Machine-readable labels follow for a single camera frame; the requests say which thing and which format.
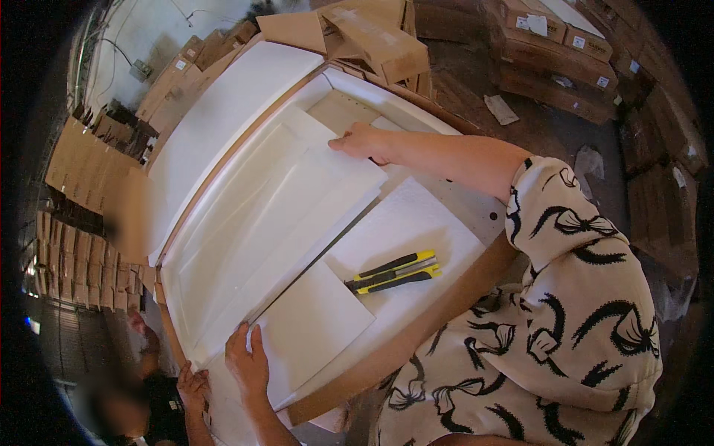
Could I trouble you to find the long brown cardboard carton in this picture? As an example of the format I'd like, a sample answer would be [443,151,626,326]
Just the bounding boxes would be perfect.
[319,3,431,85]

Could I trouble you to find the person's right hand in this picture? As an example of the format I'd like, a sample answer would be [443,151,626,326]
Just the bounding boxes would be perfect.
[328,122,392,167]

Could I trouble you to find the wide white foam board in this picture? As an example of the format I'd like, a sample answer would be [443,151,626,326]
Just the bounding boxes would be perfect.
[146,41,325,267]

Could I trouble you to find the white foam box liner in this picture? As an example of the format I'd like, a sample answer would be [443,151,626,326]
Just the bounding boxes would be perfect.
[159,67,465,430]

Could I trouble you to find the long white foam sheet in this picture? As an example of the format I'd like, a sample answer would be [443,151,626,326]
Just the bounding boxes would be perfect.
[190,124,389,364]

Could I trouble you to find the flat brown cardboard piece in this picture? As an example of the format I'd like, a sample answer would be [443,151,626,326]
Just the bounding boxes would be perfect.
[255,11,329,55]

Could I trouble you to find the white paper scrap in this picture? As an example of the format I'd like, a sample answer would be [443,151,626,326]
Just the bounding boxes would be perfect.
[483,94,521,127]

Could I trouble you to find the small white foam sheet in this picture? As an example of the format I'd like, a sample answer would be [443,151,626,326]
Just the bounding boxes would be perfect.
[250,261,377,410]

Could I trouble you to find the clear plastic scrap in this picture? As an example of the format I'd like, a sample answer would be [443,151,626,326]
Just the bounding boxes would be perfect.
[573,145,607,198]

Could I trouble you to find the row of leaning cardboard cartons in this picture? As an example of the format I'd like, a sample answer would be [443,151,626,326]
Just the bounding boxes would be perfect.
[135,20,260,135]

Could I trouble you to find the shelf of small cartons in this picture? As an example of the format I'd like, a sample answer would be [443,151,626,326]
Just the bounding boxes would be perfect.
[30,211,158,313]

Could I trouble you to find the person's body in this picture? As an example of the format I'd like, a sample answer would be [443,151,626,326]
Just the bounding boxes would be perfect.
[343,156,665,446]

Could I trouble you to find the textured white foam sheet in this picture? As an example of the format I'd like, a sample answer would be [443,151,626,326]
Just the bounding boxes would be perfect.
[324,176,487,335]

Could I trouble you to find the stack of labelled cardboard cartons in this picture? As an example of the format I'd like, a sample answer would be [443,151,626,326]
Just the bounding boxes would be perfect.
[415,0,709,279]

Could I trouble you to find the yellow black utility knife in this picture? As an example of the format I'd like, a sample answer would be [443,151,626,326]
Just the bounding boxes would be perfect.
[345,265,443,295]
[354,250,437,282]

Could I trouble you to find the large open cardboard box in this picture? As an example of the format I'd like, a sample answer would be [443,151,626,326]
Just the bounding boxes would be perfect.
[152,58,520,427]

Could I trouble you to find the folded brown cardboard sheets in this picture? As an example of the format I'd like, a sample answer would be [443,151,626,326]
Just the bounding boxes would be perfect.
[44,116,164,265]

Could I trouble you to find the person's left hand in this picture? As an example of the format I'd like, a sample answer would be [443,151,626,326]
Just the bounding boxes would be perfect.
[225,321,271,400]

